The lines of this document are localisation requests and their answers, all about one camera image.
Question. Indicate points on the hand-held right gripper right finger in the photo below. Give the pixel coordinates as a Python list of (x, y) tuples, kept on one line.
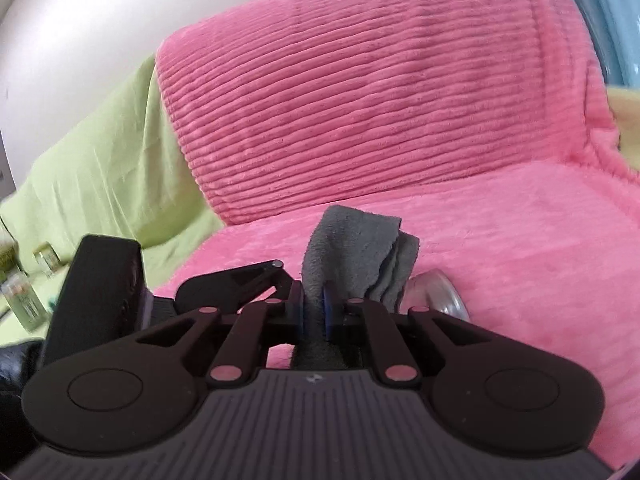
[(330, 315)]

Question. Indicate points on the clear glass bottle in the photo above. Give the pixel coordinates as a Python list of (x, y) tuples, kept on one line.
[(22, 302)]

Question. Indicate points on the pale yellow blanket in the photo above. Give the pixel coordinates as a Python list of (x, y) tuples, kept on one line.
[(627, 130)]

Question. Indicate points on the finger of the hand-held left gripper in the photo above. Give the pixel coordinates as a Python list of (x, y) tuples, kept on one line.
[(225, 281)]

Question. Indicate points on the pink ribbed blanket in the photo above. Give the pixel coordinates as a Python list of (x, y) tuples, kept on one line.
[(400, 135)]

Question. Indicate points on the dark glossy cloth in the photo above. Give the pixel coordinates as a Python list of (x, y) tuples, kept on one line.
[(17, 395)]

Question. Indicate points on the clear glass container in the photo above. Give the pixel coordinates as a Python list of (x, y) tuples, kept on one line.
[(440, 294)]

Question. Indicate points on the small clear jar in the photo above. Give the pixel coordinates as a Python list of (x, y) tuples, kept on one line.
[(46, 260)]

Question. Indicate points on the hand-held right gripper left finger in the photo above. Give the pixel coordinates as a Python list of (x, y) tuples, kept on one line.
[(300, 312)]

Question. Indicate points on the light green sheet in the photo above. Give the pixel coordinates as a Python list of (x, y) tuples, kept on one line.
[(110, 170)]

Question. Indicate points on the blue star-print cloth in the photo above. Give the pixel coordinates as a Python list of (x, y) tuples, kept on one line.
[(600, 10)]

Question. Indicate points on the grey microfibre cloth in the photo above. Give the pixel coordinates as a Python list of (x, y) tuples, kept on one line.
[(350, 250)]

